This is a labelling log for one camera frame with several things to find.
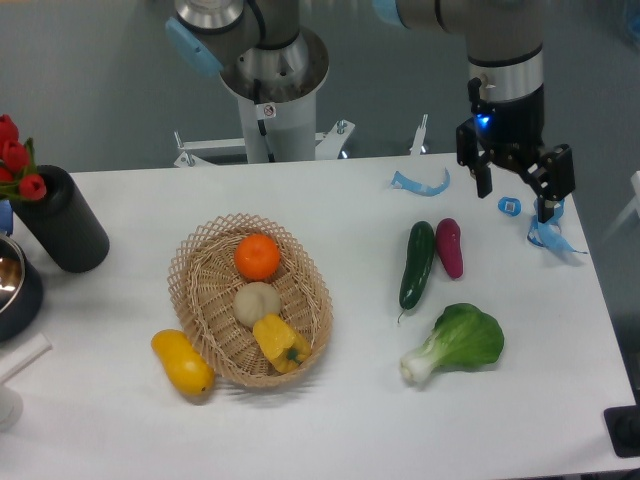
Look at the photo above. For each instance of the green bok choy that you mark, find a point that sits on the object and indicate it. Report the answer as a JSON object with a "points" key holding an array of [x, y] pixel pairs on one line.
{"points": [[463, 336]]}

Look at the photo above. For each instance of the white plastic stand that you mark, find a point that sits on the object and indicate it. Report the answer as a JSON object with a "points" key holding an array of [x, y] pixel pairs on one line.
{"points": [[13, 361]]}

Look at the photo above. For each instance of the yellow mango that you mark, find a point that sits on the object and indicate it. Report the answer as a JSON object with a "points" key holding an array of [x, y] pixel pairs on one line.
{"points": [[184, 367]]}

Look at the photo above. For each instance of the purple sweet potato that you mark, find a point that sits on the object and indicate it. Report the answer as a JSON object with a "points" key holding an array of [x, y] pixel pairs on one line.
{"points": [[448, 246]]}

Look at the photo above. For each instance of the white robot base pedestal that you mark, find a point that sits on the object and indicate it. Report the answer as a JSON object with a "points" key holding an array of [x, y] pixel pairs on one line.
{"points": [[276, 92]]}

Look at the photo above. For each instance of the red tulip flowers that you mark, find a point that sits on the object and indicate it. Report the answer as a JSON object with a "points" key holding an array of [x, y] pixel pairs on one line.
{"points": [[20, 180]]}

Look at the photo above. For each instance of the orange fruit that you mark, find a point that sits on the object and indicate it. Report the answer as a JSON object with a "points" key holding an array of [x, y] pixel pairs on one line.
{"points": [[257, 257]]}

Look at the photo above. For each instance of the blue curved tape strip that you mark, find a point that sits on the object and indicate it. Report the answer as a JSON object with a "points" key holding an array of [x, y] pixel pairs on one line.
{"points": [[401, 182]]}

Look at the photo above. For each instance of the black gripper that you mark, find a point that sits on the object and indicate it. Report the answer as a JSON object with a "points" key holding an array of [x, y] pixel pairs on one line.
{"points": [[509, 135]]}

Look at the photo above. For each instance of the woven wicker basket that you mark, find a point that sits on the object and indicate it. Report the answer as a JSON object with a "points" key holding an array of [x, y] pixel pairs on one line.
{"points": [[217, 306]]}

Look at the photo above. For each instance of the blue round tag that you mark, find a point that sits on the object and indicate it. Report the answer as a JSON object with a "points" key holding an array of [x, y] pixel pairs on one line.
{"points": [[510, 206]]}

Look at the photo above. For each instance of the black cylindrical vase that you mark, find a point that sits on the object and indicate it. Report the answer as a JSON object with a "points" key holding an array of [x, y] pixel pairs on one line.
{"points": [[64, 224]]}

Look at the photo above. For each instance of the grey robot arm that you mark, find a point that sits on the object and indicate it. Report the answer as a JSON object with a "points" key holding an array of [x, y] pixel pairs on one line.
{"points": [[504, 41]]}

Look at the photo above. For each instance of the blue crumpled tape strip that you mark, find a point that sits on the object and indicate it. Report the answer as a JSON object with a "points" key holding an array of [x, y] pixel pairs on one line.
{"points": [[548, 235]]}

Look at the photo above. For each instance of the white metal base frame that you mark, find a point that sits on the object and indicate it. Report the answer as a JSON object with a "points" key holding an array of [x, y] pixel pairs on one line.
{"points": [[340, 142]]}

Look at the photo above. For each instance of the yellow bell pepper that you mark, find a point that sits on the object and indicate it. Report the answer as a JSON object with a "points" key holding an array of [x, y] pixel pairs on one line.
{"points": [[283, 346]]}

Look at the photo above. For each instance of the black metal bowl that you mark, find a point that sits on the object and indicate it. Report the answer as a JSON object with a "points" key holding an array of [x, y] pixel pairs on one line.
{"points": [[22, 290]]}

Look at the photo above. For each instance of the dark green cucumber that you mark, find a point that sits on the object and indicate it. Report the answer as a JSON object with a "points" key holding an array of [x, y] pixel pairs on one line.
{"points": [[419, 259]]}

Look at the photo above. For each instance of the black device corner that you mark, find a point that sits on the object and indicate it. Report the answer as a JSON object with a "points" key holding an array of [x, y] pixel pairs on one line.
{"points": [[623, 428]]}

